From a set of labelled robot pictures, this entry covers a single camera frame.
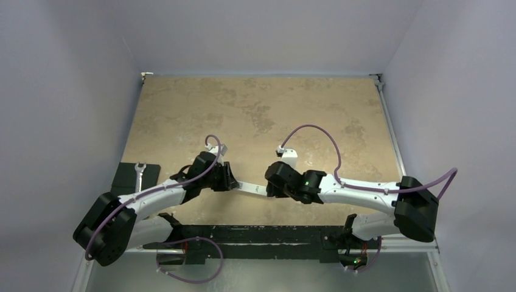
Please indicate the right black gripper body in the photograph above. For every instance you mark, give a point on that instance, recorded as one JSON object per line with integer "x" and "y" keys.
{"x": 270, "y": 184}

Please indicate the white remote control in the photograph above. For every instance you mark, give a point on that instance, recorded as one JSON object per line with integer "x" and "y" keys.
{"x": 251, "y": 188}

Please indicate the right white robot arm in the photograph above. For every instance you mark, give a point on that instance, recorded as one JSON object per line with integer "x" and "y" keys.
{"x": 400, "y": 207}

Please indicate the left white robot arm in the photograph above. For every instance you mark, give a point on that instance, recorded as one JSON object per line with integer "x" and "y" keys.
{"x": 109, "y": 226}

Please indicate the silver wrench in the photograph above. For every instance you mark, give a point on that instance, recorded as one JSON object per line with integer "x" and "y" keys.
{"x": 139, "y": 169}

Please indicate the black foam tool tray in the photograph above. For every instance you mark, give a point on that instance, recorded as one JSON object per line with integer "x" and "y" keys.
{"x": 124, "y": 182}

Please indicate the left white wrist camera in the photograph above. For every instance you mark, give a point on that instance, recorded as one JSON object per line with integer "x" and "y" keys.
{"x": 217, "y": 149}

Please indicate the aluminium frame rail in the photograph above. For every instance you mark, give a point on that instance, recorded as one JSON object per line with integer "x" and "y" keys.
{"x": 380, "y": 85}

